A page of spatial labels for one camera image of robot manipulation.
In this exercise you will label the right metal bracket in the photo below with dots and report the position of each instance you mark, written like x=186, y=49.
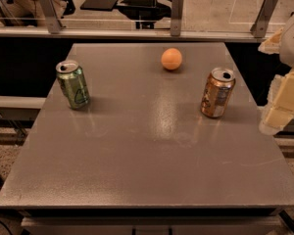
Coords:
x=260, y=25

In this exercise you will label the left metal bracket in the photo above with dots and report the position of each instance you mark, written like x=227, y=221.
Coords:
x=53, y=23

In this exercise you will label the black office chair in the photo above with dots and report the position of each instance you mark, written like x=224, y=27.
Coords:
x=145, y=12

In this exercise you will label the black flat panel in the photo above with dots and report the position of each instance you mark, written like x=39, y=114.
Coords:
x=99, y=5

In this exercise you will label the middle metal bracket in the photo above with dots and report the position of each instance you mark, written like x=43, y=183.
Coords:
x=176, y=17

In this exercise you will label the green soda can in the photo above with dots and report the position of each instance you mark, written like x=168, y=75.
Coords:
x=71, y=78

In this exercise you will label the orange fruit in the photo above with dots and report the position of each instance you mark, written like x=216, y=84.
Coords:
x=171, y=59

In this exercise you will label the orange-brown soda can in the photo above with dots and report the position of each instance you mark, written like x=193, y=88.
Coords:
x=217, y=92

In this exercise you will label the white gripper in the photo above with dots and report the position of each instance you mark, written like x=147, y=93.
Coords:
x=280, y=108

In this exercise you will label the metal bracket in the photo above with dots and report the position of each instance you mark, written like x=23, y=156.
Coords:
x=260, y=25
x=176, y=17
x=53, y=23

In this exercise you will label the metal rail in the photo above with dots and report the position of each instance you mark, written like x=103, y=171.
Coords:
x=153, y=35

